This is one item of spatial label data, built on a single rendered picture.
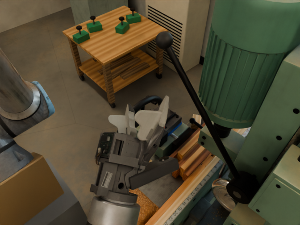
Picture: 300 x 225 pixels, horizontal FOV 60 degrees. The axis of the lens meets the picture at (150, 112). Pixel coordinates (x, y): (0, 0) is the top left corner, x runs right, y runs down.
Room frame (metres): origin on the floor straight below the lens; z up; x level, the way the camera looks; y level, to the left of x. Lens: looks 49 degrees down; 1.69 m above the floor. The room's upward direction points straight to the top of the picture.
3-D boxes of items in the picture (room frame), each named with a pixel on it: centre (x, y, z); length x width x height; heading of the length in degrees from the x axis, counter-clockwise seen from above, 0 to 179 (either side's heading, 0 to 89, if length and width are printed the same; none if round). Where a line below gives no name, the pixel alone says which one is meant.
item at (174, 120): (0.57, -0.04, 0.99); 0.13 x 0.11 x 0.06; 137
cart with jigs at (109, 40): (1.91, 0.29, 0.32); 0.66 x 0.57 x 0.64; 133
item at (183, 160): (0.47, -0.13, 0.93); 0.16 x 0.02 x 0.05; 137
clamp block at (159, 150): (0.57, -0.04, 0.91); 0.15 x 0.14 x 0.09; 137
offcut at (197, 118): (0.63, -0.18, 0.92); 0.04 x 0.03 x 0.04; 167
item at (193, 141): (0.52, -0.16, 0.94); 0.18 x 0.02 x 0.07; 137
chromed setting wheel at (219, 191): (0.29, -0.22, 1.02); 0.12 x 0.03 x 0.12; 47
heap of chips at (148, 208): (0.32, 0.05, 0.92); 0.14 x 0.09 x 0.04; 47
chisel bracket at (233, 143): (0.45, -0.22, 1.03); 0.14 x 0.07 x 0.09; 47
